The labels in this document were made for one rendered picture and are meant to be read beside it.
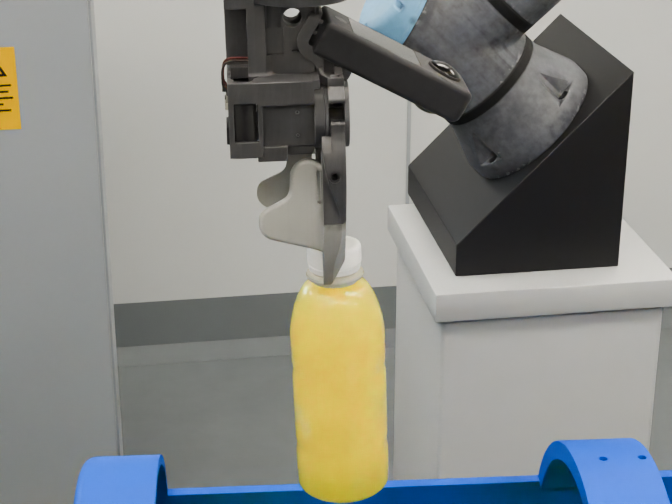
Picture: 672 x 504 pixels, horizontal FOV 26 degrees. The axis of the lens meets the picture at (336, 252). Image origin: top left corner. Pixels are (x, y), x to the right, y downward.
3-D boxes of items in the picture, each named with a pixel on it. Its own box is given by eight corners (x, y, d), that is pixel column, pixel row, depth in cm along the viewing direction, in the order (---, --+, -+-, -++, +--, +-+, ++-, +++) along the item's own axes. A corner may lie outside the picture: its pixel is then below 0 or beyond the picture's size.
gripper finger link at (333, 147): (317, 215, 102) (313, 92, 100) (342, 214, 102) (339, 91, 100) (321, 229, 97) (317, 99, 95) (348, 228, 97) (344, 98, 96)
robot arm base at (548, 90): (466, 143, 203) (417, 97, 199) (568, 49, 198) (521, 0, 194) (490, 200, 186) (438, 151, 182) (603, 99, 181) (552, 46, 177)
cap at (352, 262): (325, 278, 102) (324, 255, 101) (297, 261, 105) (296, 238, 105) (372, 265, 104) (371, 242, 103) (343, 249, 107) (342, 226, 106)
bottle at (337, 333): (328, 520, 107) (317, 288, 100) (281, 479, 113) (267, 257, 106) (408, 490, 110) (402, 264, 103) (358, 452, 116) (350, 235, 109)
